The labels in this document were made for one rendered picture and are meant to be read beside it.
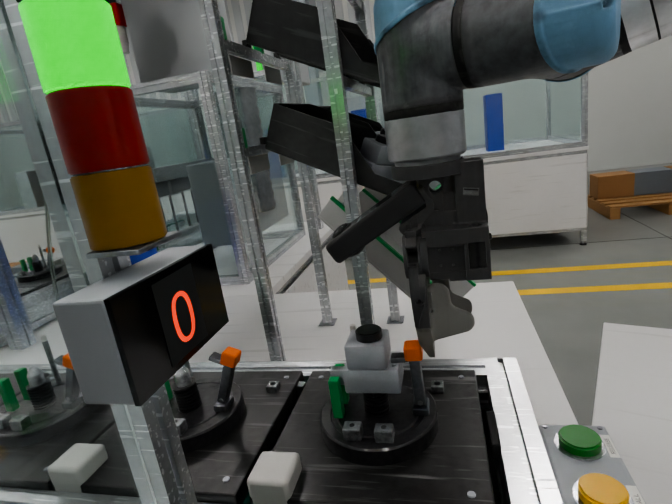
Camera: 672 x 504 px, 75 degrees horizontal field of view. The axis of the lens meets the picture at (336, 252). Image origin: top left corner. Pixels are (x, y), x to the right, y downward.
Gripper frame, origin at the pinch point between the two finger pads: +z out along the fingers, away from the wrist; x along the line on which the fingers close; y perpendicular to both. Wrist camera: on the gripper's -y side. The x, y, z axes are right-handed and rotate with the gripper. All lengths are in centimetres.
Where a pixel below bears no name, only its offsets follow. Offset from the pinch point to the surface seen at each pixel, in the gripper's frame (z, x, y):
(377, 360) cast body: 0.5, -2.2, -5.1
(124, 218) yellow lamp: -20.7, -20.9, -16.3
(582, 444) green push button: 10.2, -2.8, 15.1
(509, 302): 21, 60, 17
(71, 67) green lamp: -29.8, -21.2, -16.8
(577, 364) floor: 108, 176, 63
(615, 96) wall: -16, 843, 302
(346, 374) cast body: 2.3, -2.1, -8.8
